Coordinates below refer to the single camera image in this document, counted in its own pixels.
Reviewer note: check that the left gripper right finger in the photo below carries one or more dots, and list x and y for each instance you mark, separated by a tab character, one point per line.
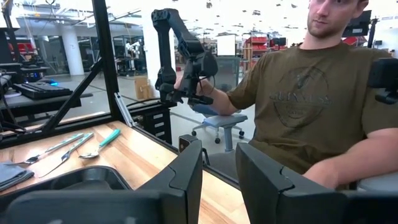
264	193

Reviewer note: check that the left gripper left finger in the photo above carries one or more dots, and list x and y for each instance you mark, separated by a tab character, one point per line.
186	186

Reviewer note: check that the grey cloth napkin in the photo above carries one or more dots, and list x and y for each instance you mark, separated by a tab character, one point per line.
12	175

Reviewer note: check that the black serving tray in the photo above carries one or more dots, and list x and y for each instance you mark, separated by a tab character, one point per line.
87	182

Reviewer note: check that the black drawer cabinet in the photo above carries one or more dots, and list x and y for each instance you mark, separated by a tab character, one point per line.
157	124

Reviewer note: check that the blue office chair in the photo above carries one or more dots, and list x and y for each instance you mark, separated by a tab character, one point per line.
224	119

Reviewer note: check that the brown cardboard box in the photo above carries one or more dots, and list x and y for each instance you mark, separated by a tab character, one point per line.
141	88

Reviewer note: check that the person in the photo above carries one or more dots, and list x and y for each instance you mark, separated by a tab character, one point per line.
311	93

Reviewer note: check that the white board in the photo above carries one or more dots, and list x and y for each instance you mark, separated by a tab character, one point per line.
226	45

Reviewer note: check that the red storage shelf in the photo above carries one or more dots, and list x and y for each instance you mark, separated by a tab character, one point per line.
258	40

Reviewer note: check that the black computer keyboard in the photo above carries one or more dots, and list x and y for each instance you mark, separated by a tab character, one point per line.
40	90

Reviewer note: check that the grey desk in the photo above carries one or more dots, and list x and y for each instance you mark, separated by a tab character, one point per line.
31	104

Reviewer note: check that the black monitor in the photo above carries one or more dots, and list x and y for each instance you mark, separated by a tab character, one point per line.
357	26

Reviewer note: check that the small black table camera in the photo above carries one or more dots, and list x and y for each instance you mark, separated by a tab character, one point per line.
186	141

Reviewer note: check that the silver aluminium bracket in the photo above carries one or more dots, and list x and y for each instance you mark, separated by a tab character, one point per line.
124	109

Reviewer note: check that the black aluminium rig frame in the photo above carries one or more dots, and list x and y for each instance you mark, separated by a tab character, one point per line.
105	62

